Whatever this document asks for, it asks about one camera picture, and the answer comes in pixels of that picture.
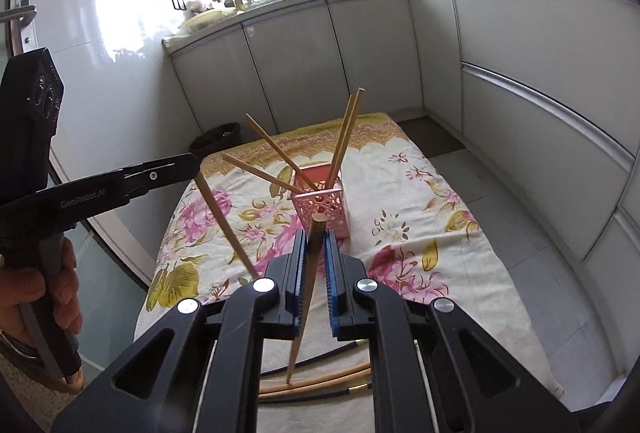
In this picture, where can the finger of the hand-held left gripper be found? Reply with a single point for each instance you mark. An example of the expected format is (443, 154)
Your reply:
(165, 170)

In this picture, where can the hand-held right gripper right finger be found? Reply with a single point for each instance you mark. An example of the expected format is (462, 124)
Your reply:
(331, 283)

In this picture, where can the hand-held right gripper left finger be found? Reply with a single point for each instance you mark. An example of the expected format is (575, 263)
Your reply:
(300, 283)

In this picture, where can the light wooden chopstick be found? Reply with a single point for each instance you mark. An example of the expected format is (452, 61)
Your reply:
(342, 138)
(306, 293)
(260, 173)
(225, 223)
(277, 150)
(315, 380)
(347, 133)

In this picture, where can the pink perforated utensil holder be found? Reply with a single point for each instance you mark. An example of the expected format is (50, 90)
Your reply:
(332, 208)

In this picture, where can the black gold-banded chopstick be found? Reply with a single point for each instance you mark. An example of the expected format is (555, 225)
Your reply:
(320, 393)
(320, 359)

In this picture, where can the person's left hand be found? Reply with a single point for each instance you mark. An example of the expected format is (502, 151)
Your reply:
(65, 293)

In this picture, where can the dark wicker waste basket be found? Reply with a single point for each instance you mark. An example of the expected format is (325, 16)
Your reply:
(217, 138)

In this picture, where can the floral printed cloth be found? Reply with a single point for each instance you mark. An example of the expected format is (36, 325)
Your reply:
(400, 223)

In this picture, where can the white mixing bowl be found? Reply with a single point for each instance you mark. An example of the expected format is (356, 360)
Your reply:
(207, 20)

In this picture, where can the black pronged rack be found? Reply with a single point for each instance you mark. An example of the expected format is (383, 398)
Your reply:
(178, 5)

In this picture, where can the grey lower kitchen cabinets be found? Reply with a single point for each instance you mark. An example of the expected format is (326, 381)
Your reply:
(525, 113)

